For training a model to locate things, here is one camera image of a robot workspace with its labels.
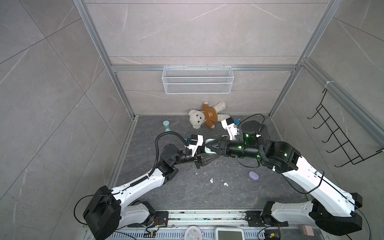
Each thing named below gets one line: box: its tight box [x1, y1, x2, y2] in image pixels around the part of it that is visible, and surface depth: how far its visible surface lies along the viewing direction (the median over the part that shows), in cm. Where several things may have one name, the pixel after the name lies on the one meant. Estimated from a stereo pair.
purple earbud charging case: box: [248, 170, 260, 181], surface depth 87 cm
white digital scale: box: [214, 227, 245, 240], surface depth 67 cm
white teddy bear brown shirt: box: [188, 101, 231, 130], surface depth 113 cm
